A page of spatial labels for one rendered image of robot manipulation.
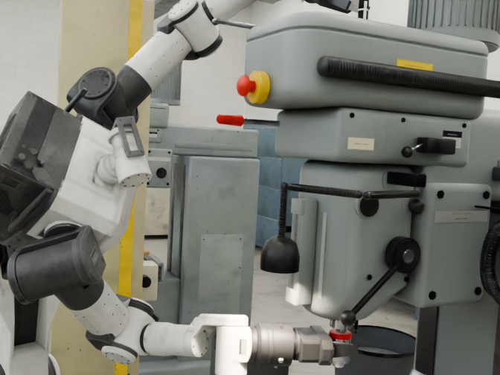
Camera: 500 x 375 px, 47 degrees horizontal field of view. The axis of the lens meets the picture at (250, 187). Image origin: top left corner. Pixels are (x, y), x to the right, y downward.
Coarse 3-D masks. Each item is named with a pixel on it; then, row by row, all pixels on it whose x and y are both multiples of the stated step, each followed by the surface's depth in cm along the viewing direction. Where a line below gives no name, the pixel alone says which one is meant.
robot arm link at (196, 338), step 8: (200, 320) 119; (208, 320) 118; (216, 320) 117; (224, 320) 116; (232, 320) 116; (240, 320) 116; (248, 320) 119; (192, 328) 120; (200, 328) 119; (208, 328) 122; (216, 328) 124; (184, 336) 120; (192, 336) 119; (200, 336) 122; (208, 336) 124; (184, 344) 120; (192, 344) 119; (200, 344) 122; (192, 352) 119; (200, 352) 122
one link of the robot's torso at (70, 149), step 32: (32, 96) 116; (32, 128) 113; (64, 128) 118; (96, 128) 124; (0, 160) 105; (32, 160) 110; (64, 160) 114; (96, 160) 120; (0, 192) 111; (32, 192) 111; (64, 192) 111; (96, 192) 116; (128, 192) 123; (0, 224) 120; (32, 224) 113; (64, 224) 111; (96, 224) 114
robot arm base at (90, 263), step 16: (48, 240) 110; (64, 240) 111; (80, 240) 105; (96, 240) 113; (16, 256) 107; (80, 256) 103; (96, 256) 110; (80, 272) 104; (96, 272) 107; (16, 288) 103
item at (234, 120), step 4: (220, 116) 114; (224, 116) 115; (228, 116) 115; (232, 116) 116; (236, 116) 116; (240, 116) 116; (220, 120) 114; (224, 120) 115; (228, 120) 115; (232, 120) 115; (236, 120) 116; (240, 120) 116; (244, 120) 117; (248, 120) 117; (252, 120) 118; (256, 120) 118; (260, 120) 119; (264, 120) 119; (268, 120) 120; (228, 124) 116; (232, 124) 116; (236, 124) 116; (240, 124) 116; (256, 124) 119; (260, 124) 119; (264, 124) 119; (268, 124) 120; (272, 124) 120; (276, 124) 121
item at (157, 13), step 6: (156, 0) 812; (162, 0) 788; (168, 0) 786; (174, 0) 784; (180, 0) 782; (156, 6) 825; (162, 6) 823; (168, 6) 821; (156, 12) 863; (162, 12) 861; (156, 18) 905
